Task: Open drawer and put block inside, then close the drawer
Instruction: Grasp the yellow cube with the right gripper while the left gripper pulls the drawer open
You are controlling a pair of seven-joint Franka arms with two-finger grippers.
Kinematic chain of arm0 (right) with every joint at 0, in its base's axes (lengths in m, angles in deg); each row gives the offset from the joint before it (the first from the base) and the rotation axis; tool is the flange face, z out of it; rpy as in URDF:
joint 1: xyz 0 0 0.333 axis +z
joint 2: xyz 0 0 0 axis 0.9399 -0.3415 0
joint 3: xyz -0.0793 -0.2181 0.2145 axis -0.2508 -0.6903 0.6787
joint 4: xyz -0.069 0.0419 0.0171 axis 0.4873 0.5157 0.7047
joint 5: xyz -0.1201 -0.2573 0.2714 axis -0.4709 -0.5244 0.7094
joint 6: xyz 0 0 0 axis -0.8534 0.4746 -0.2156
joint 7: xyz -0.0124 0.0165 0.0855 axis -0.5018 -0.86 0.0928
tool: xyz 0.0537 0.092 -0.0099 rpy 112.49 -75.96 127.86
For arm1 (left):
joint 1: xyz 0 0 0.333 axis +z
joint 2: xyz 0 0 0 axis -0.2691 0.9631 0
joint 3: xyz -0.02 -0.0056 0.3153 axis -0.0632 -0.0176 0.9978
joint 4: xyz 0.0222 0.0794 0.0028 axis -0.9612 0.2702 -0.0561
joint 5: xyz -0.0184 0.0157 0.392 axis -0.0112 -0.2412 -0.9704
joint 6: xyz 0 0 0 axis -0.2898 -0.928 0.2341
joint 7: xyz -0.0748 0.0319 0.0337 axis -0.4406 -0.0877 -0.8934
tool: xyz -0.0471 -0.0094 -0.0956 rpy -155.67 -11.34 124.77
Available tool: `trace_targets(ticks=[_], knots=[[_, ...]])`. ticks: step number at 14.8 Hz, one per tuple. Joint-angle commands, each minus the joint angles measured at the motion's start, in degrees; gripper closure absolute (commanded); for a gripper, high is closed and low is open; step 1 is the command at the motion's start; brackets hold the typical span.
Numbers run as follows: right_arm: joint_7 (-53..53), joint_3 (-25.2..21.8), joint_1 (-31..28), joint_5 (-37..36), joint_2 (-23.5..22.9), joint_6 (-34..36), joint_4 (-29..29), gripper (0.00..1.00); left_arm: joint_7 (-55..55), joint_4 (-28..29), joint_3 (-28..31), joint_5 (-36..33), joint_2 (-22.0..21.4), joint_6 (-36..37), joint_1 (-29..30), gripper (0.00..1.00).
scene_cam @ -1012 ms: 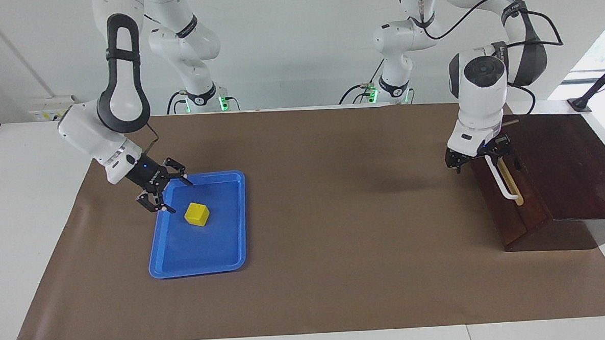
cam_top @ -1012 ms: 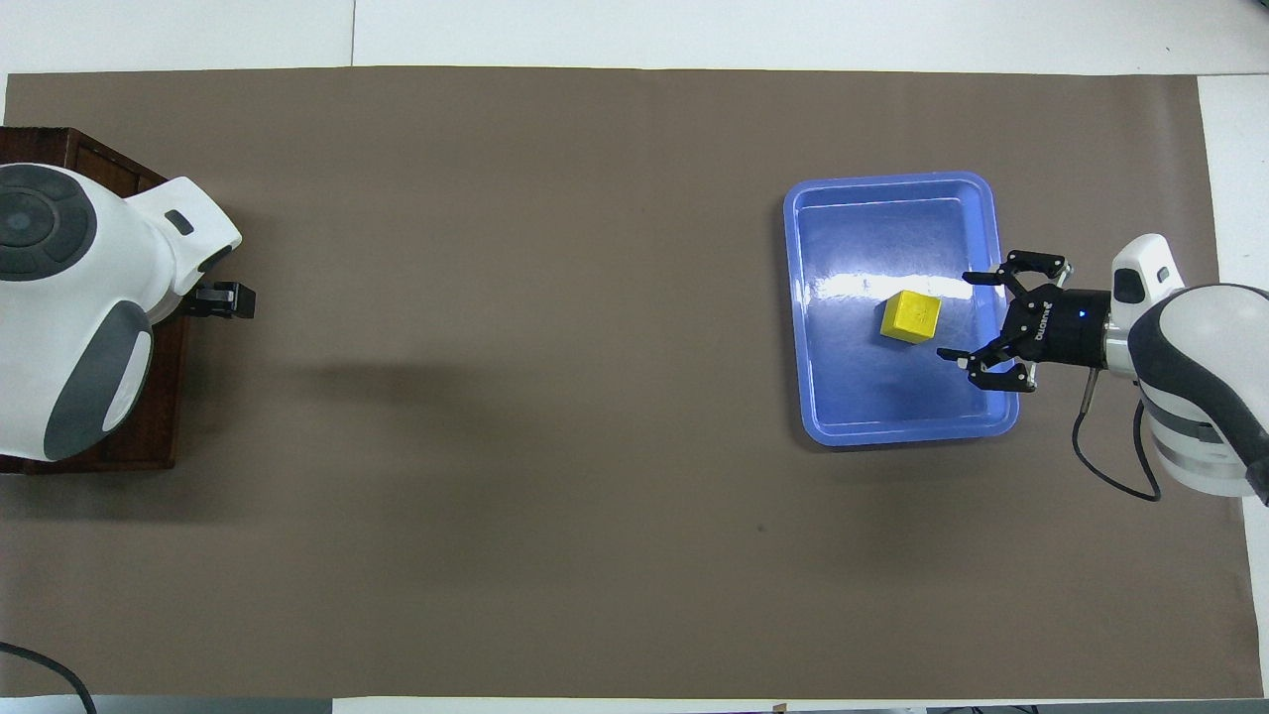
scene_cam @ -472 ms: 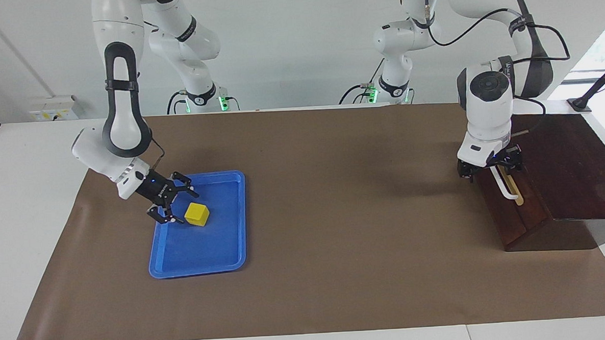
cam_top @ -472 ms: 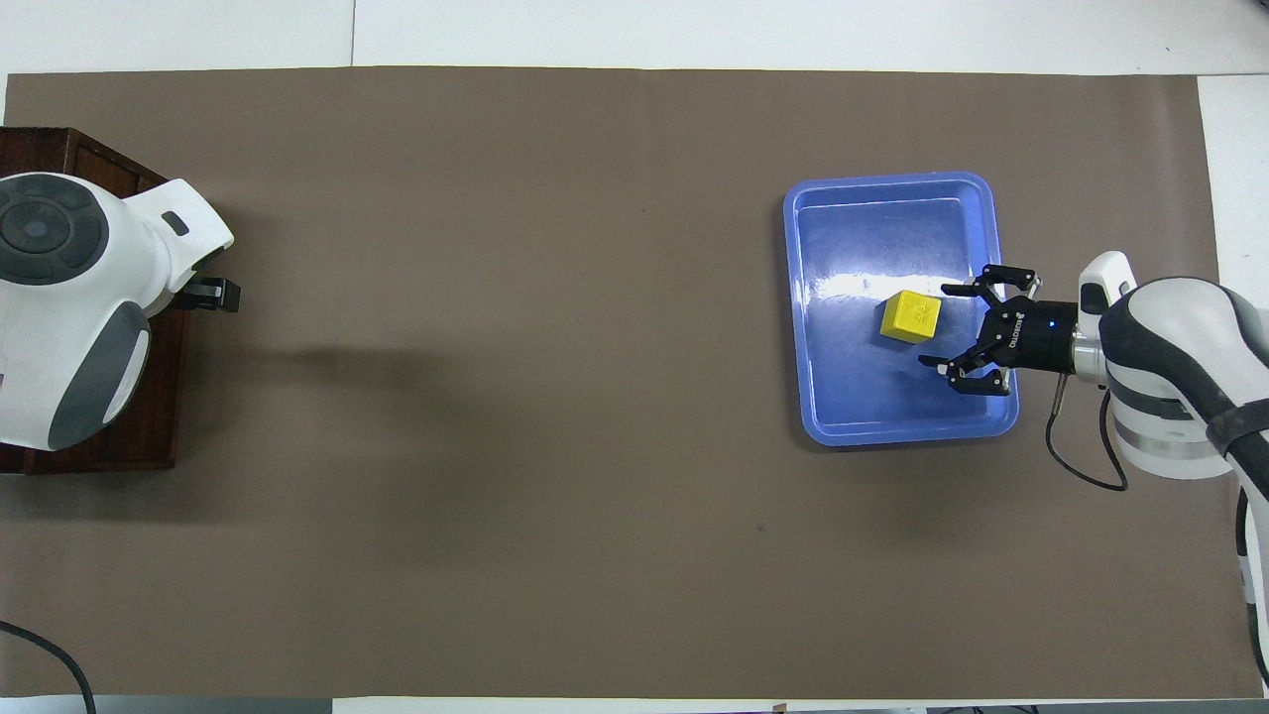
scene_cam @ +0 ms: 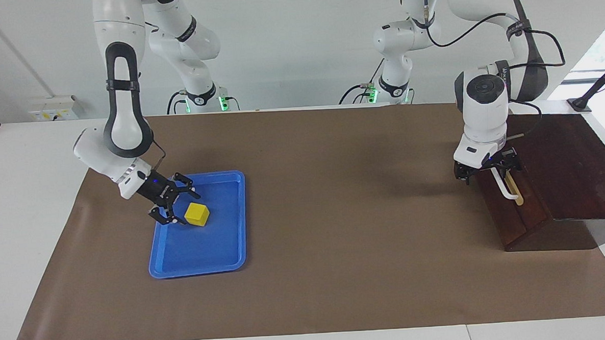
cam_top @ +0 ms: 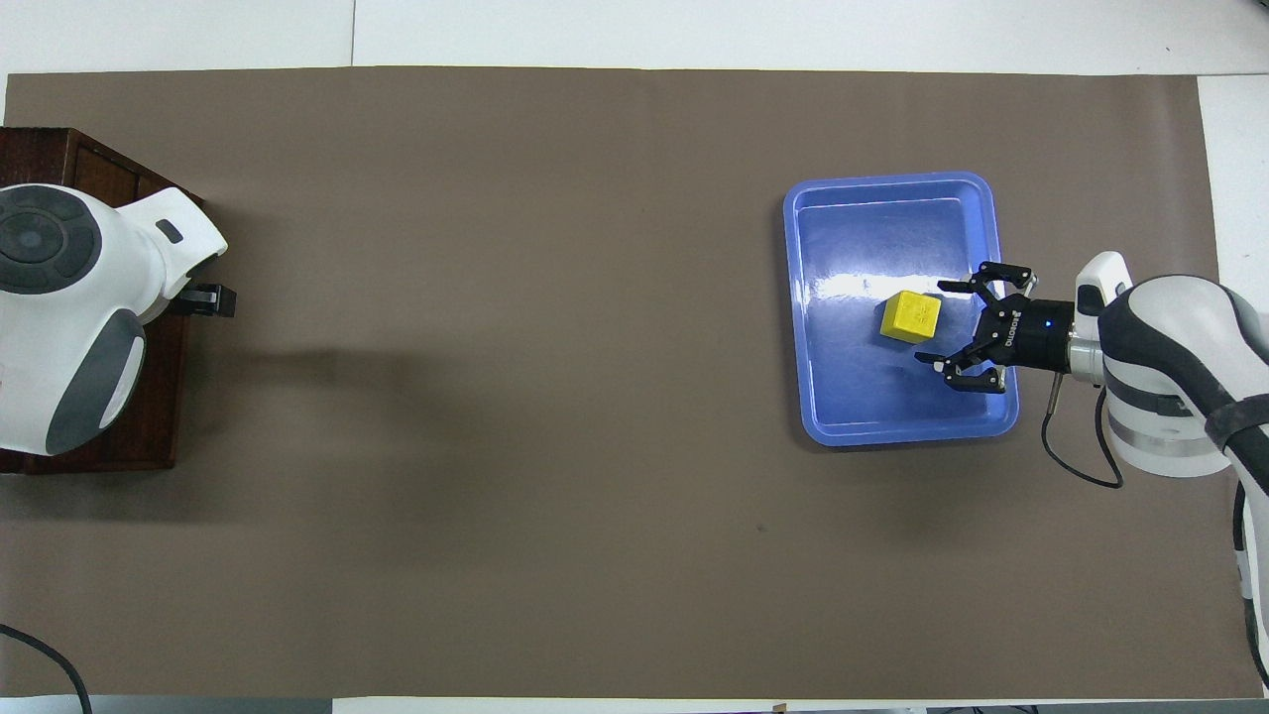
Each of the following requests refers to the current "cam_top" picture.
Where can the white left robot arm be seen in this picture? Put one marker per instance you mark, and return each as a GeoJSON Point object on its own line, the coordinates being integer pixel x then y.
{"type": "Point", "coordinates": [69, 327]}

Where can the yellow cube block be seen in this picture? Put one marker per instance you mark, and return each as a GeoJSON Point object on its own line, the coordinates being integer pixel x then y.
{"type": "Point", "coordinates": [912, 317]}

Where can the blue plastic tray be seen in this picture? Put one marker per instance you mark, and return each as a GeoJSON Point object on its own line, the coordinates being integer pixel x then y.
{"type": "Point", "coordinates": [872, 397]}

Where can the brown table mat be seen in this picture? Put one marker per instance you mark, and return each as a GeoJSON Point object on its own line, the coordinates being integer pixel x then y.
{"type": "Point", "coordinates": [496, 347]}

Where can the dark wooden cabinet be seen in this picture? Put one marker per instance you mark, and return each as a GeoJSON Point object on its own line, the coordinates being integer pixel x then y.
{"type": "Point", "coordinates": [20, 154]}

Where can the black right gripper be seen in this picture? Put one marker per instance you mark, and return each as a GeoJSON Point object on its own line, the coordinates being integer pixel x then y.
{"type": "Point", "coordinates": [1026, 332]}

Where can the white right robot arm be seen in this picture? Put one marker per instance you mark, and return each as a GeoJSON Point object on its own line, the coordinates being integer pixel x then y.
{"type": "Point", "coordinates": [1170, 377]}

